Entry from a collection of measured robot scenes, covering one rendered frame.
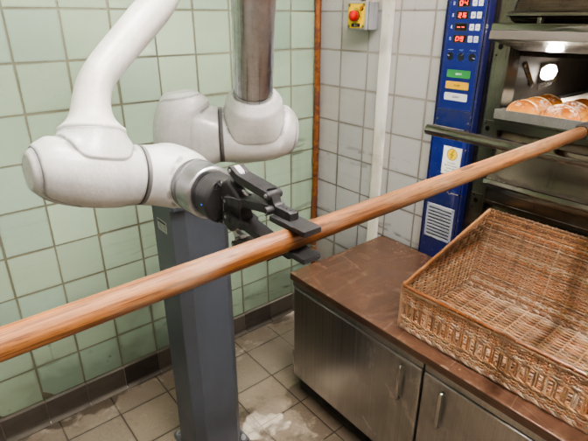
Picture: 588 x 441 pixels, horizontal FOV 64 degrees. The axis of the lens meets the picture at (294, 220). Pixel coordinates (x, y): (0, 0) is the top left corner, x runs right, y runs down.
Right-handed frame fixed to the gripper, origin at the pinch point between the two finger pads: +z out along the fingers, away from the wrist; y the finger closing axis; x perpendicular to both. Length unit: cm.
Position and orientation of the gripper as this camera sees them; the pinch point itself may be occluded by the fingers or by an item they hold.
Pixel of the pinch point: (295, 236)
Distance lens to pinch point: 61.6
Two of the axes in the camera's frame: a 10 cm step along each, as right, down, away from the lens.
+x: -7.6, 2.6, -5.9
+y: 0.0, 9.1, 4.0
